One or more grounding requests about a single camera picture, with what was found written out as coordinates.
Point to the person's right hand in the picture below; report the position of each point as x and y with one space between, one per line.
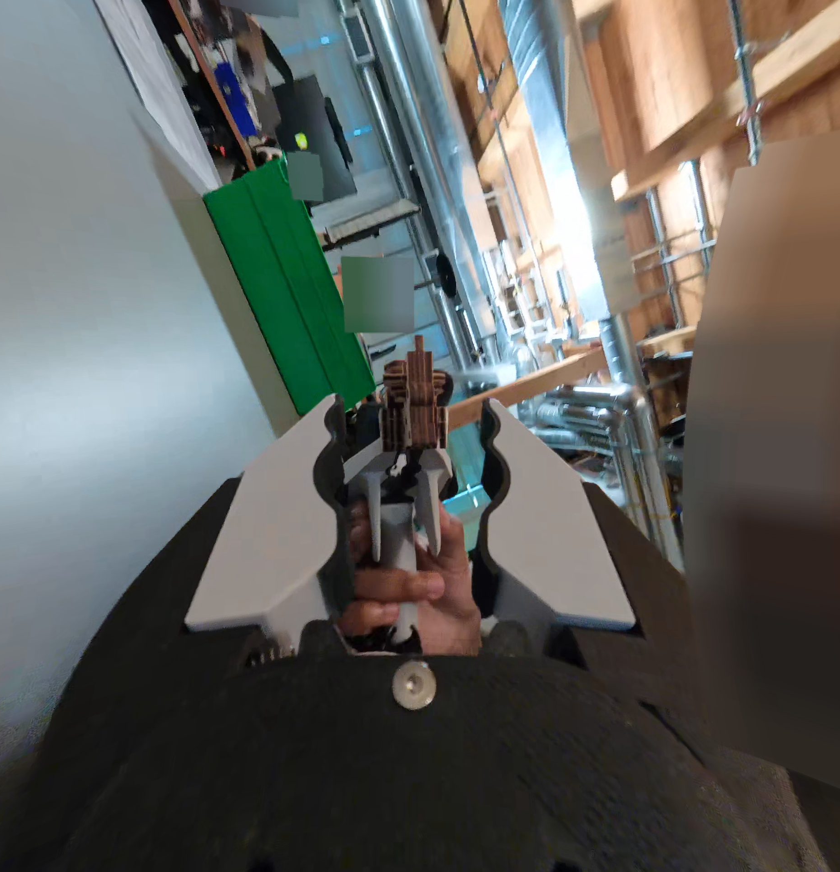
454 599

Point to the spiral metal ventilation duct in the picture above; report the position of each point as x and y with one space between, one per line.
420 136

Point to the green plastic bin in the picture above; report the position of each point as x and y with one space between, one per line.
283 286

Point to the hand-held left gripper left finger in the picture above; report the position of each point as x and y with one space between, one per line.
270 531

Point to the small wooden puzzle model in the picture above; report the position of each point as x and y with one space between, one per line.
413 409

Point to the studio light panel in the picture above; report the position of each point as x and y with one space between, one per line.
365 221

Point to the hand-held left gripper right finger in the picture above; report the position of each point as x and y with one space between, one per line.
563 545

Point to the wooden beam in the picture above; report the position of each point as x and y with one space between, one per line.
529 388

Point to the grey desk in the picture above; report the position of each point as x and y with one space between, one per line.
86 340

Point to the black disc on pole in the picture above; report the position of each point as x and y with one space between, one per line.
445 276

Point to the small blue parts bin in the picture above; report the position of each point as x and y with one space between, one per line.
230 95

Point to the white paper sheet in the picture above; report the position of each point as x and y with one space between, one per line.
161 88

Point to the silver pipe bundle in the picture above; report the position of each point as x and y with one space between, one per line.
597 436

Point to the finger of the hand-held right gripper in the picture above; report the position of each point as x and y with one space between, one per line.
433 504
375 524

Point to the black monitor screen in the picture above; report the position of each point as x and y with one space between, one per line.
311 116

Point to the wooden workbench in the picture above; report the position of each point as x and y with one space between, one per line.
201 61

